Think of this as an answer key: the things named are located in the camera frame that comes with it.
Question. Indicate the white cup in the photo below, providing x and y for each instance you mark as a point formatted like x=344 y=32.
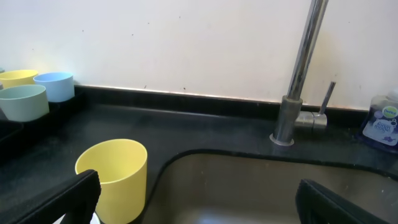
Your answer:
x=95 y=219

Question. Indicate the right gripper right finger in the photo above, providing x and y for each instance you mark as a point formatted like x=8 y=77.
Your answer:
x=323 y=208

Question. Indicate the steel sink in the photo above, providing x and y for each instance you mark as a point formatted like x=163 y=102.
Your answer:
x=233 y=186

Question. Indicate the blue soap bottle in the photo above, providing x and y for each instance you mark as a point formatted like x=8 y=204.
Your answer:
x=382 y=124

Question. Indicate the steel tap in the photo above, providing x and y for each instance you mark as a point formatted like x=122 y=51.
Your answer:
x=306 y=46

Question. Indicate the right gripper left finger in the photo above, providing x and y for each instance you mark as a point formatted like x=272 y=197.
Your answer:
x=77 y=193

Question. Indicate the yellow cup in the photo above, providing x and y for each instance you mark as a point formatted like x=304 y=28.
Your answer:
x=124 y=186
x=15 y=77

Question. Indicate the blue cup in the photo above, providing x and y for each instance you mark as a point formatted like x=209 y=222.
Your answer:
x=57 y=88

